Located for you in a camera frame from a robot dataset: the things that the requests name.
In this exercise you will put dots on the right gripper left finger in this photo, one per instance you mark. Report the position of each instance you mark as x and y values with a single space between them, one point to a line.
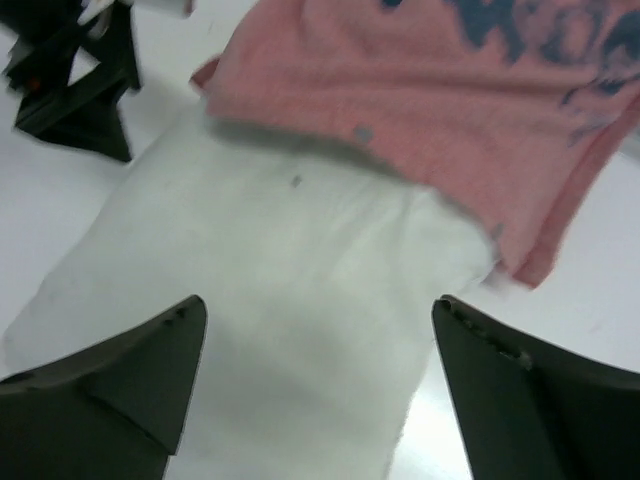
113 411

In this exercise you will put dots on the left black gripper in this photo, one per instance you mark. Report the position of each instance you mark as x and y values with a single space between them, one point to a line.
71 64

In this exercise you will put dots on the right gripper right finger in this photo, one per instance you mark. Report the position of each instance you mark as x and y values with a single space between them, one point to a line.
528 409

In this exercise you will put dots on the white pillow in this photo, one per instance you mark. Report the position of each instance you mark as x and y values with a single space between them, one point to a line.
319 271

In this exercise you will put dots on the red patterned pillowcase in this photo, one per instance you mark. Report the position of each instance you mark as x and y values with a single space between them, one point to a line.
509 108

